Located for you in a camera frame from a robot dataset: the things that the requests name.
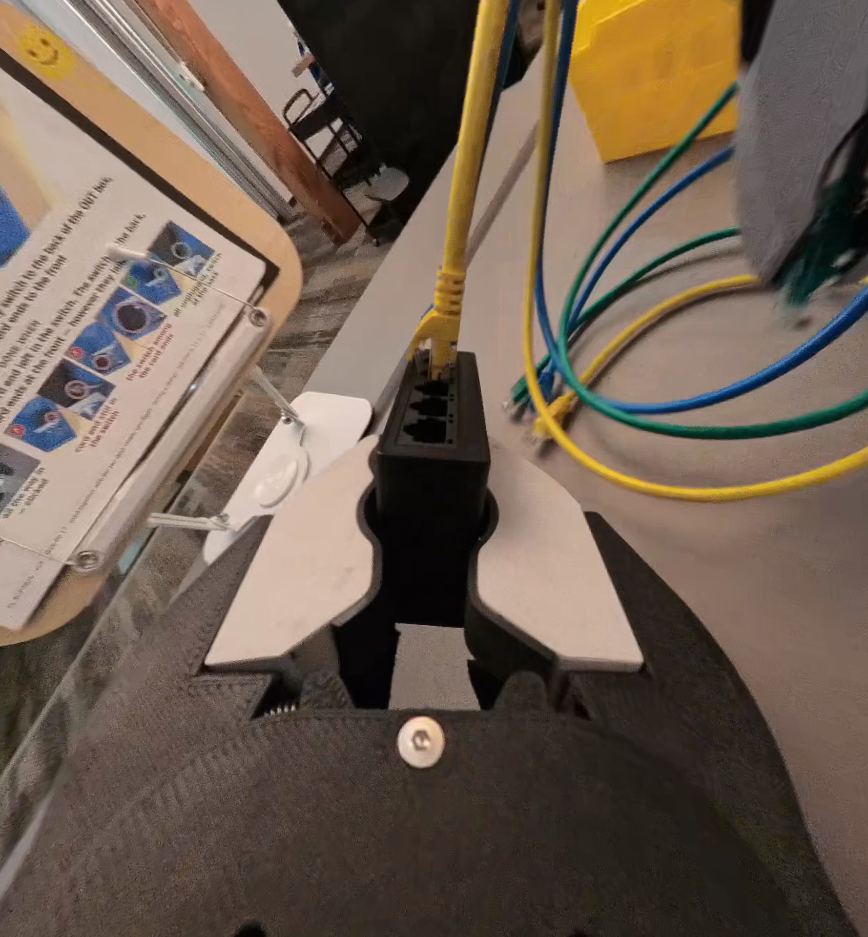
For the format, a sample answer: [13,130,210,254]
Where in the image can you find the printed instruction sheet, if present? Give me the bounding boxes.
[0,29,281,631]

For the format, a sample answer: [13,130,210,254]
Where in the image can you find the blue ethernet cable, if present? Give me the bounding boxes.
[503,0,868,415]

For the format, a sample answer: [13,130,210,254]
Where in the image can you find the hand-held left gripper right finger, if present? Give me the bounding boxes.
[465,454,646,710]

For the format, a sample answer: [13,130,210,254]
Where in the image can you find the yellow plastic bin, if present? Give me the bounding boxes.
[569,0,743,163]

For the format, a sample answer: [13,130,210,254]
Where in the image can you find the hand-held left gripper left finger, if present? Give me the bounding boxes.
[204,435,396,710]

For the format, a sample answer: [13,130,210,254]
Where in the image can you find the black network switch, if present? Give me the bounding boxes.
[375,350,492,627]

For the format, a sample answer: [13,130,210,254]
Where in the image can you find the wooden column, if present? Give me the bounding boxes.
[134,0,365,246]

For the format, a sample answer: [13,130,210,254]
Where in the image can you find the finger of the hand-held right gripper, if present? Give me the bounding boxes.
[734,0,868,285]

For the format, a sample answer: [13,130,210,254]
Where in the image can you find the yellow ethernet cable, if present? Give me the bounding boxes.
[407,0,868,504]

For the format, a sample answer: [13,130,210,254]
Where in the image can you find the green ethernet cable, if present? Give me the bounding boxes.
[511,84,868,441]

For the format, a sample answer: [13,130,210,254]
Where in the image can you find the black wire trolley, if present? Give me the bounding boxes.
[282,86,387,246]

